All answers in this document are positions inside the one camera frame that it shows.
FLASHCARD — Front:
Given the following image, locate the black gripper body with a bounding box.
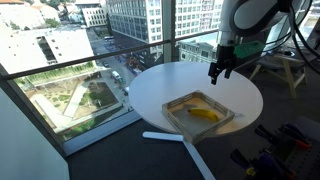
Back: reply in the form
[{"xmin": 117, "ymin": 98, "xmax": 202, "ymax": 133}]
[{"xmin": 210, "ymin": 45, "xmax": 236, "ymax": 73}]

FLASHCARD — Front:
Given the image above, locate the black blue clamp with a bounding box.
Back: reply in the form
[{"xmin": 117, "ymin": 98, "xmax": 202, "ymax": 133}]
[{"xmin": 230, "ymin": 149, "xmax": 296, "ymax": 180}]

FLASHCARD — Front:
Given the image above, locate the light wooden tray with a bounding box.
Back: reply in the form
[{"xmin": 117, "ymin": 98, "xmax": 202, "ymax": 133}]
[{"xmin": 162, "ymin": 91, "xmax": 235, "ymax": 144}]

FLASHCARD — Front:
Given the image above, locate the yellow banana plush toy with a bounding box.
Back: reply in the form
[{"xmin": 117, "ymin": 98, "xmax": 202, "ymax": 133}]
[{"xmin": 188, "ymin": 108, "xmax": 219, "ymax": 122}]

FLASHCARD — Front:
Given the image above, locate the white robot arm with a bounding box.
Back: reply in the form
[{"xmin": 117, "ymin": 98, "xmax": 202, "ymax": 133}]
[{"xmin": 208, "ymin": 0, "xmax": 312, "ymax": 85}]

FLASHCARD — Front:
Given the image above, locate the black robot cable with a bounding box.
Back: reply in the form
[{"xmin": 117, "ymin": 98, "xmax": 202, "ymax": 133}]
[{"xmin": 229, "ymin": 0, "xmax": 320, "ymax": 76}]

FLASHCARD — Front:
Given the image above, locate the wooden stool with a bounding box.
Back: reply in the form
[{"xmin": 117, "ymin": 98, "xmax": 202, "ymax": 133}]
[{"xmin": 250, "ymin": 51, "xmax": 307, "ymax": 99}]

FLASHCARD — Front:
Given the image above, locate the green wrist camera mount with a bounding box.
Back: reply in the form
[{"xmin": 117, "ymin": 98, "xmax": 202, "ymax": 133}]
[{"xmin": 234, "ymin": 40, "xmax": 265, "ymax": 58}]

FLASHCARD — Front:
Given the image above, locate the round white table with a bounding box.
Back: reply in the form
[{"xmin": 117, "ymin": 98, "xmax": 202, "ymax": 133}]
[{"xmin": 129, "ymin": 62, "xmax": 263, "ymax": 180}]

